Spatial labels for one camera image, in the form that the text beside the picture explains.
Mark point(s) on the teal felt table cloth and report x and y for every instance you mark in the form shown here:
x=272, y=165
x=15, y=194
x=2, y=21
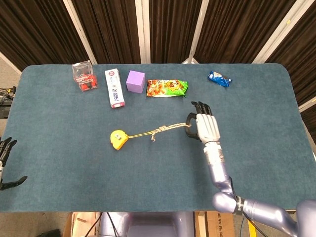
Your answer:
x=123, y=177

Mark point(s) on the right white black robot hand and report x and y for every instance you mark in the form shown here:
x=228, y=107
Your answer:
x=208, y=126

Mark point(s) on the purple cube block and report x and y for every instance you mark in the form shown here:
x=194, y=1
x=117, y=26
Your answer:
x=135, y=82

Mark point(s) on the clear plastic box red items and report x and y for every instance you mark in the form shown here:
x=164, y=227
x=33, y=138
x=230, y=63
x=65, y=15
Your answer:
x=85, y=79

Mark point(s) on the brown cardboard box printed text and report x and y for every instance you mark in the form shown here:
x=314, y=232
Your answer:
x=219, y=224

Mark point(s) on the dark brown curtain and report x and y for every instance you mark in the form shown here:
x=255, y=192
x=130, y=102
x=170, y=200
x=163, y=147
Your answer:
x=111, y=29

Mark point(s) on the blue cookie snack pack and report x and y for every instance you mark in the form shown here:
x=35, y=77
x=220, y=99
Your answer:
x=218, y=79

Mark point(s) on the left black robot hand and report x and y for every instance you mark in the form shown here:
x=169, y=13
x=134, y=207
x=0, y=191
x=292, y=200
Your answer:
x=6, y=150

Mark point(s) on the purple robot torso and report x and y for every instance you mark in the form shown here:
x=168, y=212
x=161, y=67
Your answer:
x=153, y=224

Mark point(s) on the white frame post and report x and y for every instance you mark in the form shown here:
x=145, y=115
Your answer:
x=200, y=29
x=279, y=32
x=308, y=105
x=143, y=29
x=80, y=32

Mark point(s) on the white pink toothpaste box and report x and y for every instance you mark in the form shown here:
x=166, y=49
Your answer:
x=114, y=91

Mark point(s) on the green orange snack bag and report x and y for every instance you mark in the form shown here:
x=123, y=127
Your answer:
x=165, y=88

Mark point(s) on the yellow tape measure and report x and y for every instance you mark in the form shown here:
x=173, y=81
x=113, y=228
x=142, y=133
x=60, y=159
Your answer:
x=118, y=140

